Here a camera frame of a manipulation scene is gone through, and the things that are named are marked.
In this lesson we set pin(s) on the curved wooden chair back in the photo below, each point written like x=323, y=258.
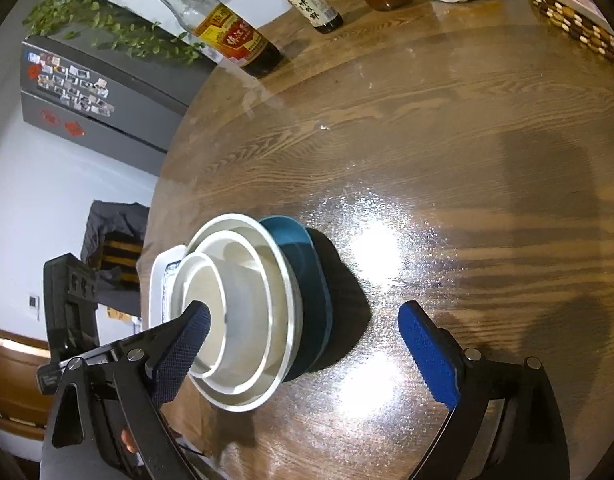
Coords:
x=17, y=380

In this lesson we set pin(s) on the person's left hand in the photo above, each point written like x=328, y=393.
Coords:
x=128, y=441

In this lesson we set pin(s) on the large white bowl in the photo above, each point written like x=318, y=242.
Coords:
x=292, y=310

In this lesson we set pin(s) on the red fridge decorations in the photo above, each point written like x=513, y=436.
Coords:
x=62, y=122

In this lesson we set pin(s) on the cluster of photo magnets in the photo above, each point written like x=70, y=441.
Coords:
x=72, y=85

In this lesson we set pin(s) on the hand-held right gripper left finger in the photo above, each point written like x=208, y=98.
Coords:
x=182, y=350

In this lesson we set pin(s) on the blue plate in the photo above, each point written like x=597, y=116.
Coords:
x=307, y=270

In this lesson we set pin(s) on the woven beaded trivet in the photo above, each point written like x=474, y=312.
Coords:
x=582, y=30

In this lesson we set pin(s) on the yellow-capped vinegar bottle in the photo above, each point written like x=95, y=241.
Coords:
x=227, y=35

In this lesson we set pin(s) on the green trailing plant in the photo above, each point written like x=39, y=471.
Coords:
x=112, y=25

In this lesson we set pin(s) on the dark cloth on chair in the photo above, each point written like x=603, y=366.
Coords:
x=117, y=225

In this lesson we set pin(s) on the white rectangular plate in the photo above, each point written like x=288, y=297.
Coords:
x=159, y=285

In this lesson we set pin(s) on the tall white cup bowl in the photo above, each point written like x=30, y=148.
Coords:
x=207, y=310

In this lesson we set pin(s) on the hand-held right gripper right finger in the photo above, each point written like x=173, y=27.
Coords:
x=429, y=355

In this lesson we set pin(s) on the grey refrigerator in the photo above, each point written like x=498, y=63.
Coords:
x=127, y=105

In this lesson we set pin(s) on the small shallow white bowl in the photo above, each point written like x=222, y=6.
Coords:
x=257, y=260

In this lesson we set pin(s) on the white wall switch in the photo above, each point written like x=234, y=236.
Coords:
x=34, y=306

